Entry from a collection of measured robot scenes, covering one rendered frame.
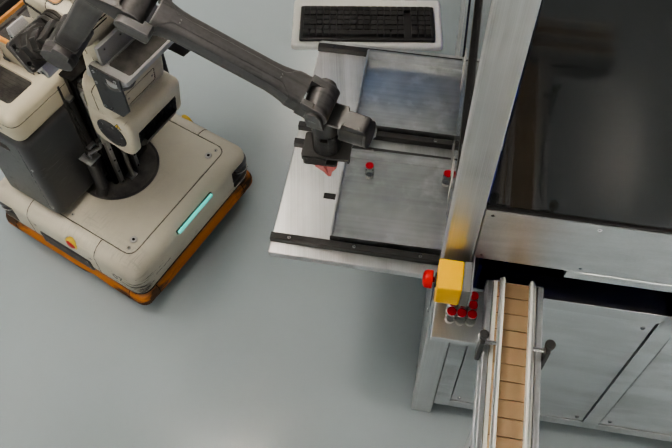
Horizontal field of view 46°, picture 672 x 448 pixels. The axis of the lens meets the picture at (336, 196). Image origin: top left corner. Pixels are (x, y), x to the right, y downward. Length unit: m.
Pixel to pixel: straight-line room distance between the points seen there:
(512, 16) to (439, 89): 1.01
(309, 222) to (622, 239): 0.72
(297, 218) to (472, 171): 0.59
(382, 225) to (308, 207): 0.19
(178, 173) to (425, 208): 1.11
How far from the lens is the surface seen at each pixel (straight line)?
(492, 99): 1.32
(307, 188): 1.98
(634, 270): 1.76
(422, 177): 2.00
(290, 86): 1.51
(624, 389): 2.34
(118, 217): 2.74
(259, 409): 2.67
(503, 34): 1.21
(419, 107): 2.14
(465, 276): 1.69
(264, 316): 2.79
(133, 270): 2.64
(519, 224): 1.61
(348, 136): 1.57
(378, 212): 1.93
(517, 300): 1.80
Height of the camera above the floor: 2.51
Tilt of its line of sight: 56 degrees down
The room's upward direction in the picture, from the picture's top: 1 degrees counter-clockwise
